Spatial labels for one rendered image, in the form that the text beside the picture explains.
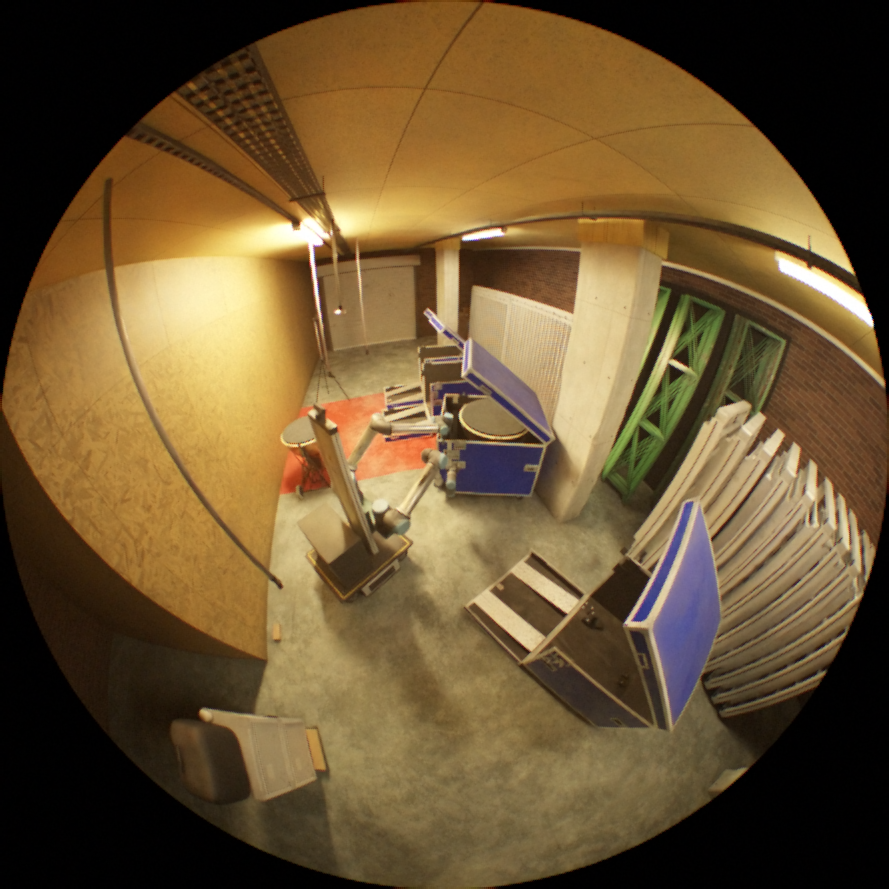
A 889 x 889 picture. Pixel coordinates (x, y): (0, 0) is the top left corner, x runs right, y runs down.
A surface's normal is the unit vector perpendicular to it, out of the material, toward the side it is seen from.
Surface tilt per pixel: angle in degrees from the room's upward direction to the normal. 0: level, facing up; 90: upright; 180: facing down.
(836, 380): 90
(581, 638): 0
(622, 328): 90
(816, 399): 90
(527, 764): 0
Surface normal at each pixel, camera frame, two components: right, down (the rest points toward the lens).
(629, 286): -0.96, 0.18
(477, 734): 0.00, -0.79
